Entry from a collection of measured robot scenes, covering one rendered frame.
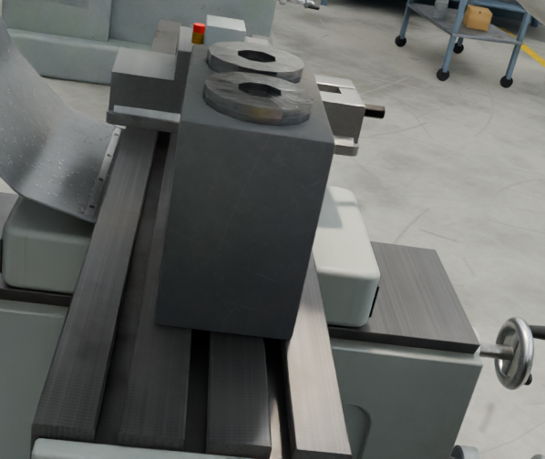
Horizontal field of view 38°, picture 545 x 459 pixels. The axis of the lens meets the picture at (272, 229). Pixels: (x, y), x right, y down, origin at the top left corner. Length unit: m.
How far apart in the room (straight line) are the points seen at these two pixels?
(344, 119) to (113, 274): 0.48
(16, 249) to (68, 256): 0.06
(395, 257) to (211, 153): 0.75
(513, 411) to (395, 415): 1.14
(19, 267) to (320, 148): 0.56
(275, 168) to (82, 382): 0.22
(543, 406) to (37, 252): 1.65
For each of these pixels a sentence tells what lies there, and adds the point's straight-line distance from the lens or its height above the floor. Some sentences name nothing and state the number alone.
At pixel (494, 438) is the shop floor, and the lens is 2.19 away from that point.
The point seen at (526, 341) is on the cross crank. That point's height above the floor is 0.65.
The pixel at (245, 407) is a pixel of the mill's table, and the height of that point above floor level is 0.90.
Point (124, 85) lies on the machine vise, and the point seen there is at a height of 0.95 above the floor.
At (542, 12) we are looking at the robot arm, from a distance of 1.03.
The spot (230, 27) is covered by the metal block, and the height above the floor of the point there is 1.04.
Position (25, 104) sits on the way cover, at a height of 0.89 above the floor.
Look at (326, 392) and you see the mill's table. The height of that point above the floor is 0.90.
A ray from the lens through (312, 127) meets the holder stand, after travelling 0.63.
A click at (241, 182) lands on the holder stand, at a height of 1.04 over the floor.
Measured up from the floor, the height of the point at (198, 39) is 1.02.
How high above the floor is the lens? 1.30
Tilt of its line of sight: 27 degrees down
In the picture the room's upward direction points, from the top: 11 degrees clockwise
